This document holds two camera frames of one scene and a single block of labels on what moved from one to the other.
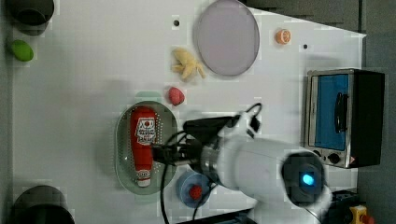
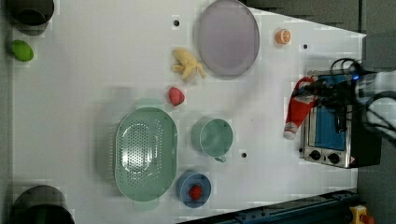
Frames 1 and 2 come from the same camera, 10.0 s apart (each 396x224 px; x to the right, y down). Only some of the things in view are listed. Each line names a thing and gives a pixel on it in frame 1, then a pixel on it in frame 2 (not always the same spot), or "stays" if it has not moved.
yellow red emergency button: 359,215 stays
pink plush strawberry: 176,95 stays
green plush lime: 21,50 stays
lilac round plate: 228,37 stays
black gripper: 183,148 -> 335,95
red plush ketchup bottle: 144,121 -> 298,108
